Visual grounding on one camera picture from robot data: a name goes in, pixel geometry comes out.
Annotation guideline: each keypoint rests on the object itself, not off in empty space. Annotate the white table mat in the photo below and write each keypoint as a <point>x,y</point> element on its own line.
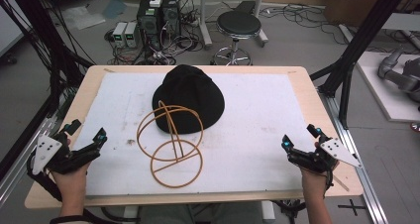
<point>251,151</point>

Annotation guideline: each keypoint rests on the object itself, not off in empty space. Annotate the white desk leg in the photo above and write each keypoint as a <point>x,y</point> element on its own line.
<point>205,19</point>
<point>261,16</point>

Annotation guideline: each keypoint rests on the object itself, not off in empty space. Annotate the aluminium rail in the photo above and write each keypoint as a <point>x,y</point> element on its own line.
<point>20,171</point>
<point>366,184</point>

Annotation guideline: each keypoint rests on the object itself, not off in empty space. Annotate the person's right hand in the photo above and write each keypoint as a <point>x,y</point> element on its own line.
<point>313,182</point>

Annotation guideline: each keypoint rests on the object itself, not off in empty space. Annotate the white power supply unit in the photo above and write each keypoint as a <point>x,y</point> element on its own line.
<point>131,35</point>
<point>119,35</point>

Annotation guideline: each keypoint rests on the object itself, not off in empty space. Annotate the black computer tower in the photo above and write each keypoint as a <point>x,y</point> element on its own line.
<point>149,25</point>
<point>170,16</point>

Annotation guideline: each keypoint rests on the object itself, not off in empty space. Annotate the person's lap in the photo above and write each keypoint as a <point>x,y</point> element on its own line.
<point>204,214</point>

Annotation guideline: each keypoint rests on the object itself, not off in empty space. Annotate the white floor board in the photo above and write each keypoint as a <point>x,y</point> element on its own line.
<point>386,95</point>

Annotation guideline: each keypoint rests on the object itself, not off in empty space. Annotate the black round stool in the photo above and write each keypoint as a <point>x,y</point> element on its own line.
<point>238,24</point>

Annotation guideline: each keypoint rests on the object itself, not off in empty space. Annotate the grey blue sheet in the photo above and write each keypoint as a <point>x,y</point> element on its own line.
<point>115,7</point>

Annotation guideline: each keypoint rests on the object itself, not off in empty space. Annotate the thin wooden stick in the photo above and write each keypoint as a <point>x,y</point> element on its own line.
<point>340,183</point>

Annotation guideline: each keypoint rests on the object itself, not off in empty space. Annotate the cardboard box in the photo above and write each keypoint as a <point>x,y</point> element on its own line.
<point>356,2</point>

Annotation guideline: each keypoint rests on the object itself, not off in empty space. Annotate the person's left hand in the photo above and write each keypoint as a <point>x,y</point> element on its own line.
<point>71,181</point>

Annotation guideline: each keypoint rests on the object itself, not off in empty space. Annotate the white paper sheet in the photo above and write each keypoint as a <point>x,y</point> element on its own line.
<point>82,17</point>

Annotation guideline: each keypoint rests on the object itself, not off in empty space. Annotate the small white box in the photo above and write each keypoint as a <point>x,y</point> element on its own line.
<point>156,0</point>

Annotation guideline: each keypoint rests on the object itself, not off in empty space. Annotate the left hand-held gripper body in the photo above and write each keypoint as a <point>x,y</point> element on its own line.
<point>71,159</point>

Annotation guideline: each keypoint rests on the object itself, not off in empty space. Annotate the black hat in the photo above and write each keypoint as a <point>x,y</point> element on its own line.
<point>189,95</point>

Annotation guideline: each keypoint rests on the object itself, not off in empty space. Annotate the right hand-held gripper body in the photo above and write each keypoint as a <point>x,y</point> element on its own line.
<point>317,159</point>

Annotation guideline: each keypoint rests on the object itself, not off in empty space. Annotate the black metal frame post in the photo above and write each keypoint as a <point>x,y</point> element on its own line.
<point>360,42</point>
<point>49,45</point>

